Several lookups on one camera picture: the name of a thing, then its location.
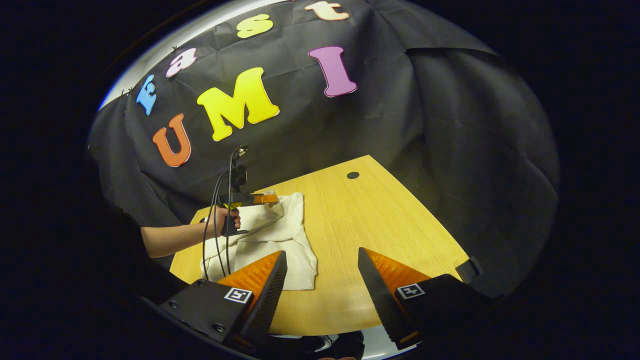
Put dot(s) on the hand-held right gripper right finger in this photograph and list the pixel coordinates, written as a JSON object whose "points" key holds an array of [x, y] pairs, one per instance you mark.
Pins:
{"points": [[382, 300]]}

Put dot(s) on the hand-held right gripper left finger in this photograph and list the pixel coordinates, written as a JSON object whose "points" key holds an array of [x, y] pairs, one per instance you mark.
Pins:
{"points": [[267, 300]]}

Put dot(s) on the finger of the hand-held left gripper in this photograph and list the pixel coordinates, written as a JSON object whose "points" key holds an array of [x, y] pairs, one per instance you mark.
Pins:
{"points": [[266, 199]]}

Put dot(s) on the cream sweatshirt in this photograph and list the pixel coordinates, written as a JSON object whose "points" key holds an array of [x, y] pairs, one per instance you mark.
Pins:
{"points": [[280, 235]]}

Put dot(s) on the black table edge block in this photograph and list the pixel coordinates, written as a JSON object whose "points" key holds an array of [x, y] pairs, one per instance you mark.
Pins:
{"points": [[469, 270]]}

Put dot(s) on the black backdrop cloth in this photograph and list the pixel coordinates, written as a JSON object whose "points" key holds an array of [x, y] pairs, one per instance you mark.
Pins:
{"points": [[400, 100]]}

